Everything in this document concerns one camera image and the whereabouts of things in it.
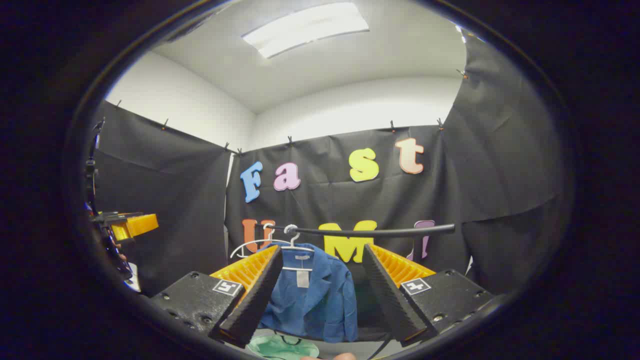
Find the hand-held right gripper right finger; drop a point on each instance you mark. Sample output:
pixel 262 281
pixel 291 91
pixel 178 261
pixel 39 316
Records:
pixel 390 300

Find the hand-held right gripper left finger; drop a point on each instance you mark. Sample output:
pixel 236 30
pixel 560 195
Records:
pixel 252 300

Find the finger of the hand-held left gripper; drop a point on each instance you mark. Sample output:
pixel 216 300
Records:
pixel 137 225

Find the light green laundry hamper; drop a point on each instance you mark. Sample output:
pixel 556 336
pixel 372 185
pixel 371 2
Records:
pixel 280 348

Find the white plastic hanger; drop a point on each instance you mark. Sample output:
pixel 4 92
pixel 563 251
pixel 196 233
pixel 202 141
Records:
pixel 291 231
pixel 250 245

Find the black clothes rack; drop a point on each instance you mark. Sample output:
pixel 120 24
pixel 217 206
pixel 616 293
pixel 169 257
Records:
pixel 380 232

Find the black backdrop cloth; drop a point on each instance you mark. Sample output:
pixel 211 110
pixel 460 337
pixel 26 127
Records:
pixel 320 200

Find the ceiling light panel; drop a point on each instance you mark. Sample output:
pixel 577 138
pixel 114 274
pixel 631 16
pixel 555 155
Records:
pixel 305 27

